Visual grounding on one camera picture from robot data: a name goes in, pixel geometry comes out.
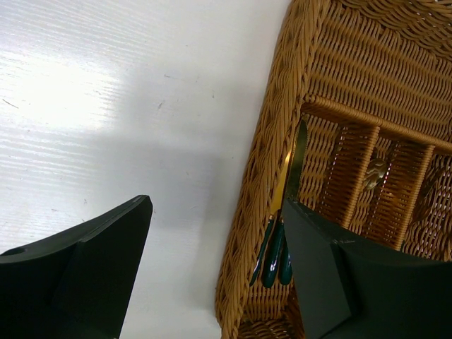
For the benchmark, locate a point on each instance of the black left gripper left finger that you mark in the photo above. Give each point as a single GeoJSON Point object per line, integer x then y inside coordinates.
{"type": "Point", "coordinates": [76, 283]}

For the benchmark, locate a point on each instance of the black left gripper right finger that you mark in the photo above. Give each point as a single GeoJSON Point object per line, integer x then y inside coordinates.
{"type": "Point", "coordinates": [351, 287]}

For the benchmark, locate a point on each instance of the gold spoon green handle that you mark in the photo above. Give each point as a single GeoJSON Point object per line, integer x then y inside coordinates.
{"type": "Point", "coordinates": [375, 172]}

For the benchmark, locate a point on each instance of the gold knife green handle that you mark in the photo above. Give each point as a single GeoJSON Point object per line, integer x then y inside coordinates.
{"type": "Point", "coordinates": [262, 250]}
{"type": "Point", "coordinates": [294, 172]}

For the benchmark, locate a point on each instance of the gold knife pile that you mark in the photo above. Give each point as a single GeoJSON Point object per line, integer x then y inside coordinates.
{"type": "Point", "coordinates": [277, 265]}

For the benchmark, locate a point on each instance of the gold spoon pile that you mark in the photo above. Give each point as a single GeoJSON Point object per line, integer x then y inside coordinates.
{"type": "Point", "coordinates": [428, 187]}

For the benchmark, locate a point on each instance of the brown wicker cutlery tray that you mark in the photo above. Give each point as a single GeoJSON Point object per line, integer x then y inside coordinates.
{"type": "Point", "coordinates": [372, 79]}

